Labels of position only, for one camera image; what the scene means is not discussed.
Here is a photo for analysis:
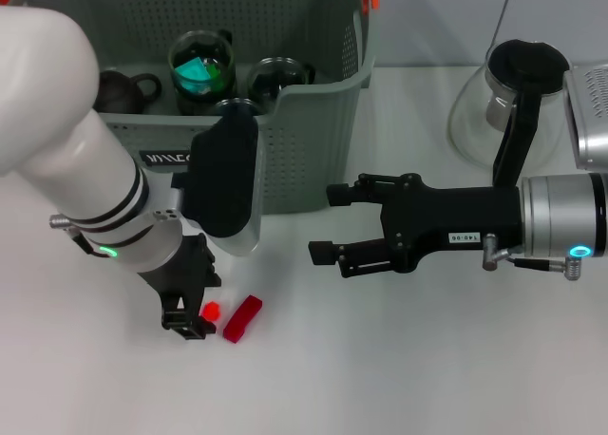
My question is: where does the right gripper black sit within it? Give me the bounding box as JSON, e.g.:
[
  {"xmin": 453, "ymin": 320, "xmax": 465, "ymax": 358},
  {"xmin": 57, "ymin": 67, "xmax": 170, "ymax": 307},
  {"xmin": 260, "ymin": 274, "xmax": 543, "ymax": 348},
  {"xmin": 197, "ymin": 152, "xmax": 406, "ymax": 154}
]
[{"xmin": 308, "ymin": 171, "xmax": 525, "ymax": 279}]

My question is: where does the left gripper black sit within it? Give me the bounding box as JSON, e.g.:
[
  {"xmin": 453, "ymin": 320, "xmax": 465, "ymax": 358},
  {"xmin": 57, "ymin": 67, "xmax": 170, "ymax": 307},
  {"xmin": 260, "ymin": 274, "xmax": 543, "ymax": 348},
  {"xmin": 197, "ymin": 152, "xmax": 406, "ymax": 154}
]
[{"xmin": 136, "ymin": 232, "xmax": 224, "ymax": 342}]

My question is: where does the dark red curved brick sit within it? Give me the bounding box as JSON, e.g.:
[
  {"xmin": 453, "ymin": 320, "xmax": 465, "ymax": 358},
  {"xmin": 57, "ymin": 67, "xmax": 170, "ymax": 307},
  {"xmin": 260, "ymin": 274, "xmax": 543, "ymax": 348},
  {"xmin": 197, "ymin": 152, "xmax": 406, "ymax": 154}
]
[{"xmin": 222, "ymin": 294, "xmax": 264, "ymax": 345}]

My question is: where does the glass teacup black holder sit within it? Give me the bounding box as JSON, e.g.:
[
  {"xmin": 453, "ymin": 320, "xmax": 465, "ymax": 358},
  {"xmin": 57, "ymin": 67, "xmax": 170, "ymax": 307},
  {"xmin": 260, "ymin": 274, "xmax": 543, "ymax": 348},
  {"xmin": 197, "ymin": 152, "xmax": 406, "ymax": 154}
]
[
  {"xmin": 176, "ymin": 85, "xmax": 238, "ymax": 117},
  {"xmin": 168, "ymin": 28, "xmax": 238, "ymax": 99},
  {"xmin": 246, "ymin": 56, "xmax": 317, "ymax": 113},
  {"xmin": 213, "ymin": 97, "xmax": 263, "ymax": 119}
]

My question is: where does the teal square toy plate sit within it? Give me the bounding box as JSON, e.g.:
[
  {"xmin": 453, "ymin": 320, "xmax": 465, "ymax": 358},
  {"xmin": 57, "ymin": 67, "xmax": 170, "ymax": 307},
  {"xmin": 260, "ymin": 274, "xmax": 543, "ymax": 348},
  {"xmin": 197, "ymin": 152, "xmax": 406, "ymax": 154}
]
[{"xmin": 173, "ymin": 57, "xmax": 213, "ymax": 96}]

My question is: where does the grey perforated plastic storage bin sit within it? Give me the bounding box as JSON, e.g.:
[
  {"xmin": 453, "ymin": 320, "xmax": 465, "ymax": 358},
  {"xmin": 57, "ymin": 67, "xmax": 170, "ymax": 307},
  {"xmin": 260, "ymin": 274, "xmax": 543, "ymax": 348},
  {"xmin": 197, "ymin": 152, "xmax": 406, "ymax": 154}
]
[{"xmin": 9, "ymin": 0, "xmax": 379, "ymax": 217}]

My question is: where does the dark clay teapot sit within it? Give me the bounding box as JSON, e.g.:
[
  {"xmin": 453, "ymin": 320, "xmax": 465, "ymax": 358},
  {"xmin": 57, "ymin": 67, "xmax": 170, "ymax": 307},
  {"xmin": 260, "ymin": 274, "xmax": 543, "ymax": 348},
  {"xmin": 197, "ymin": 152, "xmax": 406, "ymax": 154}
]
[{"xmin": 92, "ymin": 70, "xmax": 163, "ymax": 115}]

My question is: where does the right gripper cable with connectors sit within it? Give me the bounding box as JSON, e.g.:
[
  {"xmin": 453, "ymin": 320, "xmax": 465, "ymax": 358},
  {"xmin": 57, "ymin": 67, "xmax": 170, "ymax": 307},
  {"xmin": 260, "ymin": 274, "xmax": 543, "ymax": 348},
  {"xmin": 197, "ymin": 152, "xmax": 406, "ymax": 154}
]
[{"xmin": 481, "ymin": 232, "xmax": 584, "ymax": 282}]

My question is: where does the left gripper silver cable connector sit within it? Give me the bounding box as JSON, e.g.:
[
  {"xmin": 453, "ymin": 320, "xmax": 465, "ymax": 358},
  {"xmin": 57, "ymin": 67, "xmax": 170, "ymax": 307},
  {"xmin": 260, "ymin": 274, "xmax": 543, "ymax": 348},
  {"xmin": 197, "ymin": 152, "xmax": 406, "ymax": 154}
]
[{"xmin": 48, "ymin": 213, "xmax": 99, "ymax": 256}]

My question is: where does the glass teapot black handle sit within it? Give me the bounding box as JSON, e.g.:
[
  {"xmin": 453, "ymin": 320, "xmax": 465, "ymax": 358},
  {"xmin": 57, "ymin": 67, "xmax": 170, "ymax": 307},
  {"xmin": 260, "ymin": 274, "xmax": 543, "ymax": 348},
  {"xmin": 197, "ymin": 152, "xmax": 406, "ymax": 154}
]
[{"xmin": 446, "ymin": 38, "xmax": 575, "ymax": 186}]

